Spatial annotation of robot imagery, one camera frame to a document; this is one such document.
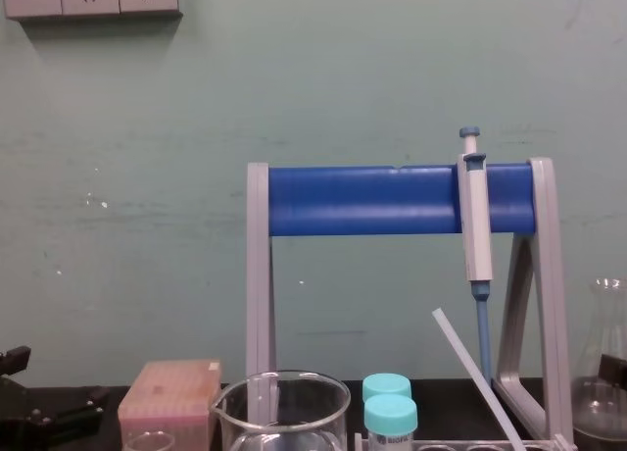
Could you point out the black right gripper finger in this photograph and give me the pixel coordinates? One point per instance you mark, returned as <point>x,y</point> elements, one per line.
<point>614,370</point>

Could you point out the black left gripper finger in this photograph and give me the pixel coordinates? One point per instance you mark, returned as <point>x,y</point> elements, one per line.
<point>73,412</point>
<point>14,360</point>

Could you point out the clear glass stirring rod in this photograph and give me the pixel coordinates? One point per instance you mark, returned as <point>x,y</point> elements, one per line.
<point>470,363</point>

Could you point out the clear glass conical flask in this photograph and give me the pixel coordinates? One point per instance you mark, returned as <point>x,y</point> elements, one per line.
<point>595,333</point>

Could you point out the small clear glass beaker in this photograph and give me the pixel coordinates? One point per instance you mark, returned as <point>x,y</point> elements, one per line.
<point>147,442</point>

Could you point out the pink pipette tip box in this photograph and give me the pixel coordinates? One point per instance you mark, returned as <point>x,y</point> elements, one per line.
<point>166,392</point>

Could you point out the clear plastic tube rack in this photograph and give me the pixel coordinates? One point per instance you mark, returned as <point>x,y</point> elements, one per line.
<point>465,445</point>

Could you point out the white and blue pipette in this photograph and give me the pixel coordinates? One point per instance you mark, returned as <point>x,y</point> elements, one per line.
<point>476,215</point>

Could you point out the large clear glass beaker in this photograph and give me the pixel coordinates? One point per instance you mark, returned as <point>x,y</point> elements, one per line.
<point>294,407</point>

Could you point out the vial with teal cap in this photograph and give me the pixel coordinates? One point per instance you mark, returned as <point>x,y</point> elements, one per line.
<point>386,385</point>
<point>390,416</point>

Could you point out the blue stand crossbar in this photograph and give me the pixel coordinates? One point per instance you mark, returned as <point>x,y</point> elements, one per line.
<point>362,201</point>

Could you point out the grey pipette stand frame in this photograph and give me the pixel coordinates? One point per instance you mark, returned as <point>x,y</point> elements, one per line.
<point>258,274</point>

